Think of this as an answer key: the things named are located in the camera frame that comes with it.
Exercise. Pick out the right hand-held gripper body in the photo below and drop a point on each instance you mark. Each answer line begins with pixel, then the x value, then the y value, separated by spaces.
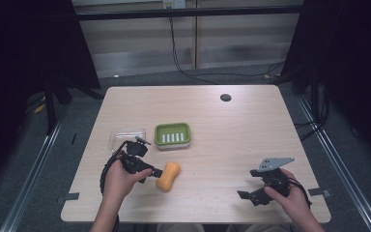
pixel 274 179

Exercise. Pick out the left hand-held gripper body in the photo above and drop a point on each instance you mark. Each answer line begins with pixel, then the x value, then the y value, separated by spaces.
pixel 134 162

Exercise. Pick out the person's left hand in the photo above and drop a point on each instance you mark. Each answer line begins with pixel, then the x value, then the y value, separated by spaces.
pixel 119 182

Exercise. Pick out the person's right hand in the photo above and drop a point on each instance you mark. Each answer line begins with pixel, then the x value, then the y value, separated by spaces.
pixel 291 201

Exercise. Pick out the clear plastic box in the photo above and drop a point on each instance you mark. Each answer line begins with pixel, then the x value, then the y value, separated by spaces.
pixel 122 138

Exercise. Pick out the green soap dish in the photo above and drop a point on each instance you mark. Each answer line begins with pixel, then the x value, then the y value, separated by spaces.
pixel 172 136

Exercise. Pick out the grey tape strip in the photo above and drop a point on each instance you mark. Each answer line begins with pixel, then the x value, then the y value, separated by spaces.
pixel 319 192
pixel 71 196

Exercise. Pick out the black stand leg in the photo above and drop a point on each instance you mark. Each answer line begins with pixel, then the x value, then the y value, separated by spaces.
pixel 50 109

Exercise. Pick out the yellow tape piece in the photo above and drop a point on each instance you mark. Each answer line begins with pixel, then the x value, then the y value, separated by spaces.
pixel 40 108

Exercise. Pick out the black curtain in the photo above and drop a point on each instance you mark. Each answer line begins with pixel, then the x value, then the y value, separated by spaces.
pixel 351 64
pixel 19 64

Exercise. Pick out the black horizontal bar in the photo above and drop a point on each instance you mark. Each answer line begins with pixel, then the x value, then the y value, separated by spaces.
pixel 186 13

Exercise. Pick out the metal floor rail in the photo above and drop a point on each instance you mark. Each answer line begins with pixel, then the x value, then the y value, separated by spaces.
pixel 338 161
pixel 29 180

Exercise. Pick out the white wall socket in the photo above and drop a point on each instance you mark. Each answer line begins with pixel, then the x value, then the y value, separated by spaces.
pixel 174 4

